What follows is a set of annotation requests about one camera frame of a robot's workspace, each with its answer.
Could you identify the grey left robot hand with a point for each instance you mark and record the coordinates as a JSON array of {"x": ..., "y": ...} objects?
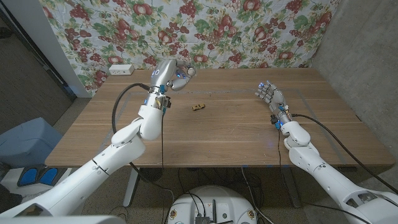
[{"x": 164, "y": 73}]

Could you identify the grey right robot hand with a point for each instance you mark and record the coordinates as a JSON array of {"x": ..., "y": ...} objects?
[{"x": 273, "y": 95}]

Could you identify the glass salt shaker metal cap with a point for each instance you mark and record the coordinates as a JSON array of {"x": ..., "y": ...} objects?
[{"x": 191, "y": 71}]

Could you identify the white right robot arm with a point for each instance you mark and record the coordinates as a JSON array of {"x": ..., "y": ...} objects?
[{"x": 311, "y": 161}]

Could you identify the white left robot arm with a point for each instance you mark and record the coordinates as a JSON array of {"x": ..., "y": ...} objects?
[{"x": 124, "y": 149}]

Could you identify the small yellow toy car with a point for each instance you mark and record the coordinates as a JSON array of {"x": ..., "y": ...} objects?
[{"x": 198, "y": 107}]

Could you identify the white power strip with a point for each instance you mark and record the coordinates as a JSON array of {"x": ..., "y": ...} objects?
[{"x": 121, "y": 69}]

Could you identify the fruit print backdrop cloth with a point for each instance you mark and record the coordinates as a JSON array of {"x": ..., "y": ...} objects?
[{"x": 217, "y": 34}]

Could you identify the dark grey table leg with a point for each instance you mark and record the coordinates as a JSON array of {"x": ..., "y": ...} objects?
[{"x": 291, "y": 186}]

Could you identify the round black floor object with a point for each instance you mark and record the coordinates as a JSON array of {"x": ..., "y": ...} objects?
[{"x": 152, "y": 175}]

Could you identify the white robot torso base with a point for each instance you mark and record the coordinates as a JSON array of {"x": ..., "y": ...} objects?
[{"x": 214, "y": 199}]

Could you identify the white table leg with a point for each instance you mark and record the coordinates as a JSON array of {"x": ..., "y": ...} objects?
[{"x": 131, "y": 193}]

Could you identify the blue-grey plastic bin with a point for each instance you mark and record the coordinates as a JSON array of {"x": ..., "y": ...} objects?
[{"x": 28, "y": 143}]

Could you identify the white pedal unit blue pads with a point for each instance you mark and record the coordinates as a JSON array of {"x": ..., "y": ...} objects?
[{"x": 40, "y": 175}]

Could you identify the white robot torso rim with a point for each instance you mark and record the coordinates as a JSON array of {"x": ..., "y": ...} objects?
[{"x": 62, "y": 220}]

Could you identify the person's dark trouser leg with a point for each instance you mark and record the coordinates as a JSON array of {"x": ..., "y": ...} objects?
[{"x": 9, "y": 199}]

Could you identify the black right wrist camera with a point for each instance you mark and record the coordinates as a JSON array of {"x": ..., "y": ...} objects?
[{"x": 273, "y": 119}]

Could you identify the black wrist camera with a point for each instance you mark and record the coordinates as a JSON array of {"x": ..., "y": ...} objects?
[
  {"x": 273, "y": 119},
  {"x": 167, "y": 102}
]

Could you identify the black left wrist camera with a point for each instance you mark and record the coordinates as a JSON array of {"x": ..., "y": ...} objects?
[{"x": 167, "y": 102}]

